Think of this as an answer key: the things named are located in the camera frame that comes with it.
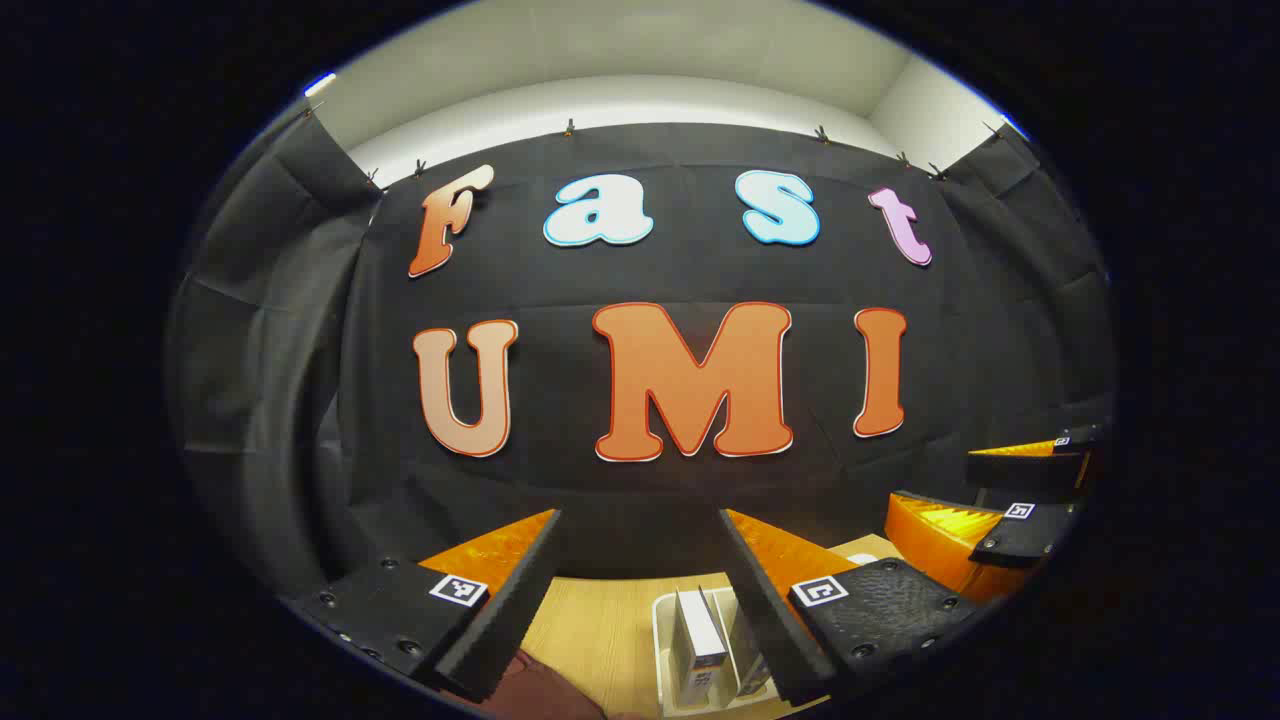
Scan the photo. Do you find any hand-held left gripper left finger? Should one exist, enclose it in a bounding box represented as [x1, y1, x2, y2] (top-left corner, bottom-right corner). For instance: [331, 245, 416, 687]
[290, 508, 564, 704]

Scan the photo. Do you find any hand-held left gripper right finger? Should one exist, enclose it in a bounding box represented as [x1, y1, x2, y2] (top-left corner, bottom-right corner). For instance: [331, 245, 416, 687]
[717, 507, 987, 707]

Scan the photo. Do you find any grey photo cover book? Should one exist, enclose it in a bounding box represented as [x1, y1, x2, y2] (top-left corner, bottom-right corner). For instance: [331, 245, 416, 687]
[670, 587, 730, 713]

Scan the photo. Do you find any maroon schoolbag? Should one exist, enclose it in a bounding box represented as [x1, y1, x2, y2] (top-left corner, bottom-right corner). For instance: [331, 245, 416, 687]
[478, 648, 606, 720]

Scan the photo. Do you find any white plastic bookshelf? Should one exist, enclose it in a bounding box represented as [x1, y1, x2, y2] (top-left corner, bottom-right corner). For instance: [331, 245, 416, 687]
[651, 550, 883, 717]

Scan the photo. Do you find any black backdrop cloth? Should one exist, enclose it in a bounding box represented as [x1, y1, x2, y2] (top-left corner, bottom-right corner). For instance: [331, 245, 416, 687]
[165, 100, 1116, 601]

